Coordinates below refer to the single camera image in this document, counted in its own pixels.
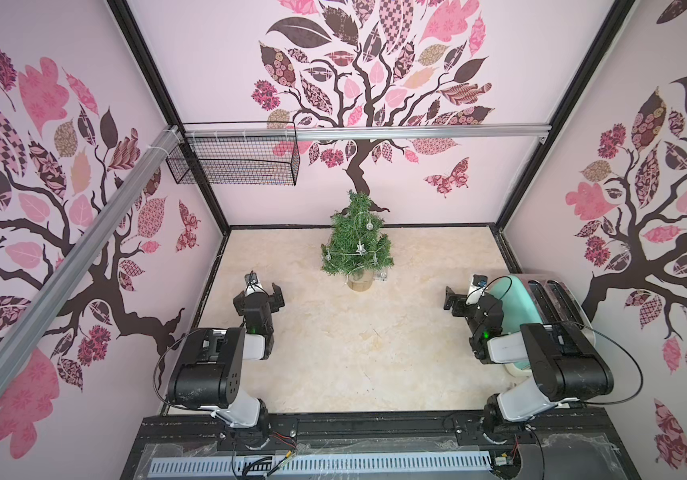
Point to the white slotted cable duct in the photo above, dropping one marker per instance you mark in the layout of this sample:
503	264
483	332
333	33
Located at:
318	465

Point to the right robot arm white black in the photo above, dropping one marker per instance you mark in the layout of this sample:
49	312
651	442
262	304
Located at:
506	413

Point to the black base frame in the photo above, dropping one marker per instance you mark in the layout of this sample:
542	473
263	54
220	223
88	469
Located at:
559	444

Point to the back aluminium rail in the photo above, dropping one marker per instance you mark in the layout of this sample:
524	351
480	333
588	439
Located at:
372	133

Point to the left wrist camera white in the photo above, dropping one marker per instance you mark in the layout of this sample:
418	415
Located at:
252	284

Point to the mint green toaster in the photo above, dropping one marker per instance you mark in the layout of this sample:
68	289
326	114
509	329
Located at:
530	320

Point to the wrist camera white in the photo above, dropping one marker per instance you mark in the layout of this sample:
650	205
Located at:
252	284
478	283

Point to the clear battery box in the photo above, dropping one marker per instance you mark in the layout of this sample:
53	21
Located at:
381	275

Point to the black wire basket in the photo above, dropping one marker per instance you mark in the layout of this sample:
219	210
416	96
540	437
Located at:
237	153

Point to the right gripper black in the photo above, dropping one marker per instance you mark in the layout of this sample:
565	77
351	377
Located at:
459	301

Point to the left aluminium rail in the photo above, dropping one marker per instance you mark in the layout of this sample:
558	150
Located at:
19	342

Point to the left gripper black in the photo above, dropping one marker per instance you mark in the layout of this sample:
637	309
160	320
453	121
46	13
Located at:
275	299

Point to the aluminium rail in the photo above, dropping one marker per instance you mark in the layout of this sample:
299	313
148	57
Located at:
372	133
19	342

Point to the clear string lights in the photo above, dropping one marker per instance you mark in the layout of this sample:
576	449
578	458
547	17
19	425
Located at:
356	245

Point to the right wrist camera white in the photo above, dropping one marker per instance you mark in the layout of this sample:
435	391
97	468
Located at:
478	283

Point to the small green christmas tree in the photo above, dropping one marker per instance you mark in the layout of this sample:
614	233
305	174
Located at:
358	203

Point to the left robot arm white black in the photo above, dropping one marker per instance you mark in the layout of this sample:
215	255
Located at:
206	376

